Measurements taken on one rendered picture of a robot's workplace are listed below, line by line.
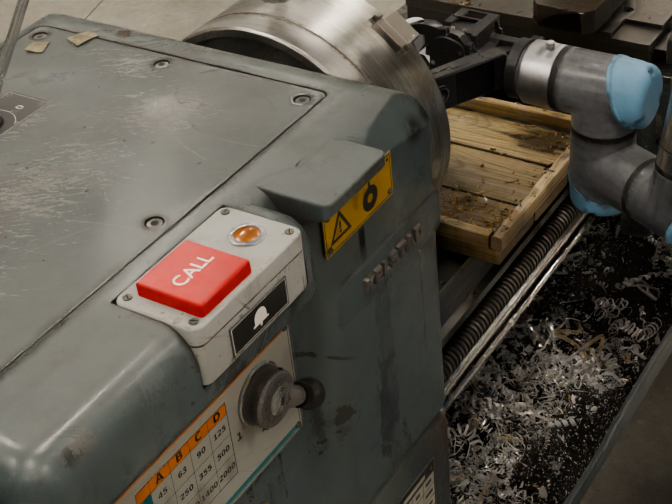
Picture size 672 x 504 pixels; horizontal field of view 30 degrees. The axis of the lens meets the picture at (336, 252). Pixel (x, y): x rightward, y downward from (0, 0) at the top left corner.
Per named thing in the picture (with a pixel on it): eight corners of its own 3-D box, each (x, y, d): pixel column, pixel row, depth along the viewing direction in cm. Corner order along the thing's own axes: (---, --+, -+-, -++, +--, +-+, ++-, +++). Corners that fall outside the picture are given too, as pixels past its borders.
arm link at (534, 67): (546, 121, 144) (547, 57, 139) (510, 112, 146) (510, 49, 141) (574, 91, 149) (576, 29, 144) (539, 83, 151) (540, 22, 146)
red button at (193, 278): (204, 328, 87) (200, 305, 86) (138, 304, 90) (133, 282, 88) (254, 280, 91) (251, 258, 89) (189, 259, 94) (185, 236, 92)
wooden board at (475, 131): (501, 266, 152) (501, 239, 150) (260, 195, 169) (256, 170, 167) (599, 146, 171) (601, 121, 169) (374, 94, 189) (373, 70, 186)
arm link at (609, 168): (617, 241, 144) (622, 160, 137) (553, 199, 152) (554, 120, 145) (668, 216, 147) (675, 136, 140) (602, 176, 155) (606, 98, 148)
